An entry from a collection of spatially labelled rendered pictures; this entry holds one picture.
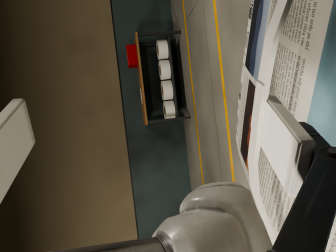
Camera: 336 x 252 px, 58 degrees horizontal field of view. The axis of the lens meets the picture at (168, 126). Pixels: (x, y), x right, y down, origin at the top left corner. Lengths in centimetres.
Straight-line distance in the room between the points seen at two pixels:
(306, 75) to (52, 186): 682
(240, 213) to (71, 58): 653
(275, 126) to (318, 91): 6
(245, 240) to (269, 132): 34
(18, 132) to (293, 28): 19
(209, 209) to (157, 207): 646
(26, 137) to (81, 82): 660
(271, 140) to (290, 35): 10
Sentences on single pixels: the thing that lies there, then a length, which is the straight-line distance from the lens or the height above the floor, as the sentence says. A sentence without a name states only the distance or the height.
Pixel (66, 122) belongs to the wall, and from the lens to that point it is 678.
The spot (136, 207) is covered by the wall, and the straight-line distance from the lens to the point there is 692.
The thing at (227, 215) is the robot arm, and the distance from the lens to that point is 49.
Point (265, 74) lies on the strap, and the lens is 17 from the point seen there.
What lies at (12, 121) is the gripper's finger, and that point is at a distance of 17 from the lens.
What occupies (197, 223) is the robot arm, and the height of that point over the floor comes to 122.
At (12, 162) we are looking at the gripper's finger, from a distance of 17.
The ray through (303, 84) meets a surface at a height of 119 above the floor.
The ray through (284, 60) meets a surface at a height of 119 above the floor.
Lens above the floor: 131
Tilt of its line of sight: 8 degrees down
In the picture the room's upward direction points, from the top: 97 degrees counter-clockwise
